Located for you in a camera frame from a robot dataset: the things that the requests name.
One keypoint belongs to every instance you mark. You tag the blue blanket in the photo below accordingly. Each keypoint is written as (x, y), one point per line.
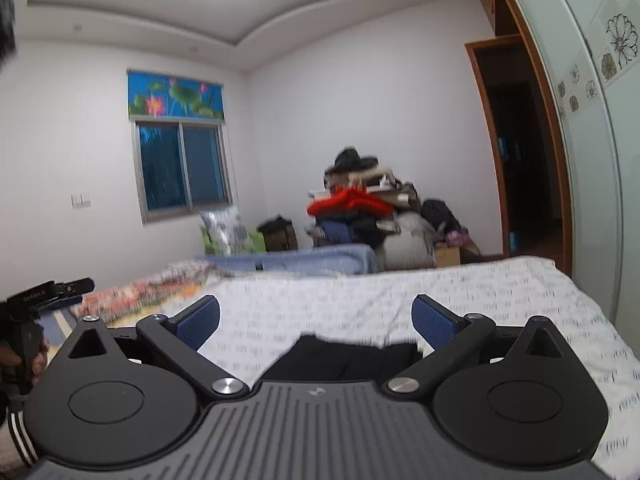
(350, 259)

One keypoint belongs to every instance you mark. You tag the white wall switch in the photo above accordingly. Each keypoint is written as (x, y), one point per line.
(80, 200)

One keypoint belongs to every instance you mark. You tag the window with metal frame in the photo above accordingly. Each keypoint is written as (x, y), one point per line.
(182, 167)

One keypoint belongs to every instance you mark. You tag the cardboard box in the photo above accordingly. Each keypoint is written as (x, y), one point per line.
(447, 256)

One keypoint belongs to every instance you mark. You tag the black bag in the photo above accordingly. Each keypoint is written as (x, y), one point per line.
(278, 234)

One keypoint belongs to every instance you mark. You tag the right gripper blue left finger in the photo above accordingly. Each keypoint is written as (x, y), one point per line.
(174, 341)

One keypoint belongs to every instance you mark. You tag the white script-print bed quilt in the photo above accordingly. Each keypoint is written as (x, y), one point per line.
(262, 314)

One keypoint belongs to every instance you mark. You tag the floral white blue pillow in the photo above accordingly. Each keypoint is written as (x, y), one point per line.
(224, 224)

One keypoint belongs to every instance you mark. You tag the lotus flower picture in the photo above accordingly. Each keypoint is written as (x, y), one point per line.
(170, 97)

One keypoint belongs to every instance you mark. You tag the green chair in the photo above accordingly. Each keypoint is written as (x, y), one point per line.
(253, 243)

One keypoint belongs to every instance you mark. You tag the brown wooden wardrobe frame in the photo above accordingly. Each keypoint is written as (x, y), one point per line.
(525, 138)

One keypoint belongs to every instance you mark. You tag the frosted glass sliding door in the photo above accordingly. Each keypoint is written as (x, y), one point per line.
(590, 50)

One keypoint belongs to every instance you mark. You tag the floral colourful quilt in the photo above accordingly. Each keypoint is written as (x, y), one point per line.
(180, 280)

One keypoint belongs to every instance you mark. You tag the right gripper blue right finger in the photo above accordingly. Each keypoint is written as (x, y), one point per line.
(453, 338)

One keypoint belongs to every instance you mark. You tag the black pants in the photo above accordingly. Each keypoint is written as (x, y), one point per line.
(312, 359)

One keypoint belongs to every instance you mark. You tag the pile of clothes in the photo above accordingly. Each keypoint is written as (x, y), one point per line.
(363, 202)

